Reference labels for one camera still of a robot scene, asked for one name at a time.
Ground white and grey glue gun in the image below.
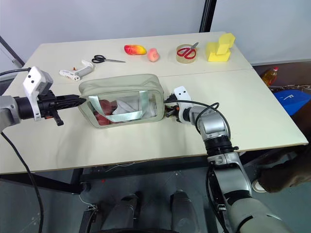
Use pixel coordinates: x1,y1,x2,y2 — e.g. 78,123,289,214
58,59,94,82

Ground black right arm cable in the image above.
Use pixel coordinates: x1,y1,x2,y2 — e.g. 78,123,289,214
165,98,229,233

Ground pink toy peach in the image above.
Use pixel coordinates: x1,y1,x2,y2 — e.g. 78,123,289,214
147,48,161,63

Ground black vertical pole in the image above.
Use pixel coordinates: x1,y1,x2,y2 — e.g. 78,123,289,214
199,0,218,33

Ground green pouch with clear window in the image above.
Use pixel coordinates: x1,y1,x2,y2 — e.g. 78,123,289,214
78,73,166,130

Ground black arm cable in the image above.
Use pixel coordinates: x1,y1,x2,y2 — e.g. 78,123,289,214
0,68,45,233
165,98,229,233

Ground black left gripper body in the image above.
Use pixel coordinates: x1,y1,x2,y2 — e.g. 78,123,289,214
36,90,65,126

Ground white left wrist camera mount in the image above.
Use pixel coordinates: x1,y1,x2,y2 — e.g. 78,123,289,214
22,66,54,121

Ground person's white shoe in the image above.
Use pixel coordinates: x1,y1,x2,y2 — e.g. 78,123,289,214
251,178,268,194

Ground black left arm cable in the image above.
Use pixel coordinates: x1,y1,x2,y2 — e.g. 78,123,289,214
0,68,45,233

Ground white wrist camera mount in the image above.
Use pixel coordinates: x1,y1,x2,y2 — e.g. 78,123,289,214
22,66,54,121
173,85,193,122

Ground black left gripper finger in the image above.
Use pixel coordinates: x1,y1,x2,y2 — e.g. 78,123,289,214
57,94,86,101
57,99,87,109

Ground grey diagonal bar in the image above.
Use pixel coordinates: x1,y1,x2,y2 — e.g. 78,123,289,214
0,35,25,69

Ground red handled scissors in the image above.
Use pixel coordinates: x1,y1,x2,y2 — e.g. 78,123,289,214
176,42,200,60

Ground blue bag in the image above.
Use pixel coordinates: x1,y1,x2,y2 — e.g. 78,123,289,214
274,89,305,117

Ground black table frame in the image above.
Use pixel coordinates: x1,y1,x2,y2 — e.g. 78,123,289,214
0,155,209,195

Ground clear tape roll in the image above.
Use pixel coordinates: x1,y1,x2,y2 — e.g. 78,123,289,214
175,43,198,65

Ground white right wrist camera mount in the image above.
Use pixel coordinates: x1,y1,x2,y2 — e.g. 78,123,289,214
173,85,193,122

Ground yellow oil bottle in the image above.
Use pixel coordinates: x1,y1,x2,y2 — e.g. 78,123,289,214
261,66,280,86

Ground person's brown trouser leg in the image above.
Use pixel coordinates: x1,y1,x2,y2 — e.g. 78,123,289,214
257,144,311,194

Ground yellow foam block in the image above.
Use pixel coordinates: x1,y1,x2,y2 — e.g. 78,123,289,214
206,33,236,63

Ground red yellow toy mango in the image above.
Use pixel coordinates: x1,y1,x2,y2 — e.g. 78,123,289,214
123,44,147,56

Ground black scissors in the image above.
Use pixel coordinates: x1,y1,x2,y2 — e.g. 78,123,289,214
91,54,126,65

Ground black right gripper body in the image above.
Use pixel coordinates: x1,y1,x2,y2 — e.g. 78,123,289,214
167,93,181,120

